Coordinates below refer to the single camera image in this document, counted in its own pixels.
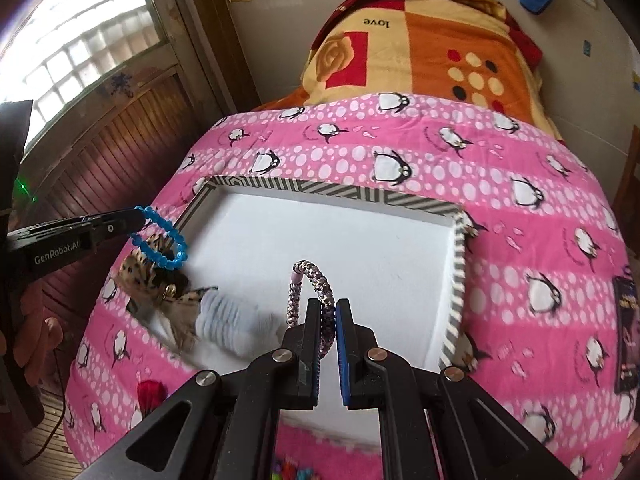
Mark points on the window with glass blocks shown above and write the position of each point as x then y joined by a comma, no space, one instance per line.
66,47

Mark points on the striped white jewelry tray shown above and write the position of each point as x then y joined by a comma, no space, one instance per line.
400,268

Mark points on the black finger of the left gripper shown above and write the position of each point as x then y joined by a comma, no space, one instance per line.
94,230

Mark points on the pink penguin bedspread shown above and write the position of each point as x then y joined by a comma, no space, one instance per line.
543,244

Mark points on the light blue fluffy scrunchie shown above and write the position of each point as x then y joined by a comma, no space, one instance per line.
236,326

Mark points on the black purple phone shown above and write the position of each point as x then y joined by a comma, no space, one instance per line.
628,344

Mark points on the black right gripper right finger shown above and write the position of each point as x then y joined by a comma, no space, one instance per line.
434,425

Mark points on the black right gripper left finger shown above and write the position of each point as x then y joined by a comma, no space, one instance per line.
222,426

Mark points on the wooden chair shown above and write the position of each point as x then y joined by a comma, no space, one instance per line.
626,200

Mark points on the leopard print bow hair clip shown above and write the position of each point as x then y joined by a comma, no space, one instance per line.
168,292

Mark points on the orange yellow folded blanket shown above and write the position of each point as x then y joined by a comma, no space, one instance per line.
470,51

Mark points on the red satin bow clip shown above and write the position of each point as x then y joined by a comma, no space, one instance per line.
151,394

